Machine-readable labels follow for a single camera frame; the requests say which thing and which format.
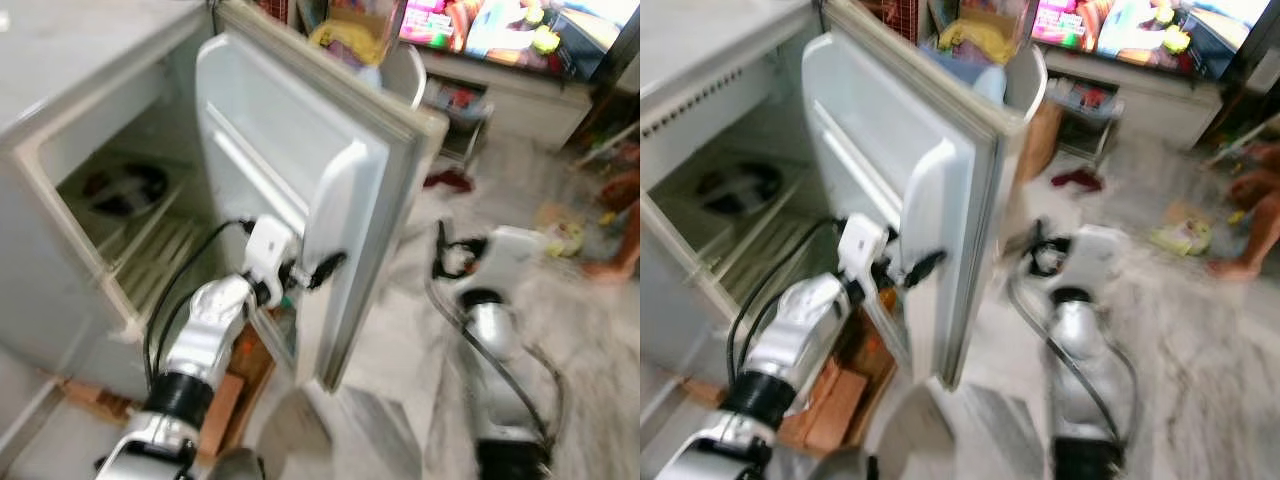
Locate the dark round bowl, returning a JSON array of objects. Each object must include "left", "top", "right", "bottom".
[
  {"left": 695, "top": 161, "right": 784, "bottom": 216},
  {"left": 81, "top": 162, "right": 170, "bottom": 218}
]

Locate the white fridge door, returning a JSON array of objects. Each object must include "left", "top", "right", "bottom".
[
  {"left": 800, "top": 0, "right": 1049, "bottom": 391},
  {"left": 195, "top": 0, "right": 451, "bottom": 393}
]

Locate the yellow green packet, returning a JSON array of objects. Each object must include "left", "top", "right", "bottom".
[
  {"left": 534, "top": 203, "right": 588, "bottom": 258},
  {"left": 1150, "top": 205, "right": 1213, "bottom": 257}
]

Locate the red cloth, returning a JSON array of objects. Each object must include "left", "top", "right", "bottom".
[
  {"left": 424, "top": 167, "right": 475, "bottom": 194},
  {"left": 1050, "top": 167, "right": 1104, "bottom": 194}
]

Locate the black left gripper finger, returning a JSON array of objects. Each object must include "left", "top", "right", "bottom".
[
  {"left": 905, "top": 250, "right": 947, "bottom": 291},
  {"left": 310, "top": 250, "right": 349, "bottom": 291}
]

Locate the white television cabinet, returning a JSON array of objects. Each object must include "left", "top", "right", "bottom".
[
  {"left": 1045, "top": 45, "right": 1226, "bottom": 166},
  {"left": 415, "top": 45, "right": 597, "bottom": 166}
]

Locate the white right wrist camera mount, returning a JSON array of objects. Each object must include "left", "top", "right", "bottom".
[
  {"left": 1060, "top": 225, "right": 1131, "bottom": 293},
  {"left": 468, "top": 226, "right": 547, "bottom": 297}
]

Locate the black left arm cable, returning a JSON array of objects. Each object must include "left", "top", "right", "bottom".
[
  {"left": 143, "top": 218, "right": 257, "bottom": 393},
  {"left": 727, "top": 217, "right": 843, "bottom": 386}
]

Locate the flat screen television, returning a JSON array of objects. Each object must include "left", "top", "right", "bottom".
[
  {"left": 398, "top": 0, "right": 641, "bottom": 83},
  {"left": 1030, "top": 0, "right": 1273, "bottom": 83}
]

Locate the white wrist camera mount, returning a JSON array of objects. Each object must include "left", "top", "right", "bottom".
[
  {"left": 242, "top": 214, "right": 302, "bottom": 293},
  {"left": 838, "top": 213, "right": 891, "bottom": 291},
  {"left": 1060, "top": 225, "right": 1131, "bottom": 293},
  {"left": 468, "top": 226, "right": 547, "bottom": 297}
]

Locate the brown cardboard box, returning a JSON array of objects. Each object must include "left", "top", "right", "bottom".
[
  {"left": 778, "top": 315, "right": 898, "bottom": 456},
  {"left": 195, "top": 318, "right": 278, "bottom": 459}
]

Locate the yellow bundle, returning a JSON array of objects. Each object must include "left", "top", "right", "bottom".
[
  {"left": 935, "top": 12, "right": 1026, "bottom": 66},
  {"left": 308, "top": 12, "right": 393, "bottom": 68}
]

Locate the person bare leg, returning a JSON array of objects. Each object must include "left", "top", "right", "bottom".
[
  {"left": 1205, "top": 142, "right": 1280, "bottom": 282},
  {"left": 583, "top": 168, "right": 641, "bottom": 282}
]

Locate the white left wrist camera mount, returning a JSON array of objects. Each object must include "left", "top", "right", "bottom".
[
  {"left": 242, "top": 214, "right": 302, "bottom": 293},
  {"left": 838, "top": 213, "right": 891, "bottom": 291}
]

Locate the white fridge cabinet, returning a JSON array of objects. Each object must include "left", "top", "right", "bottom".
[
  {"left": 0, "top": 0, "right": 301, "bottom": 401},
  {"left": 640, "top": 0, "right": 901, "bottom": 396}
]

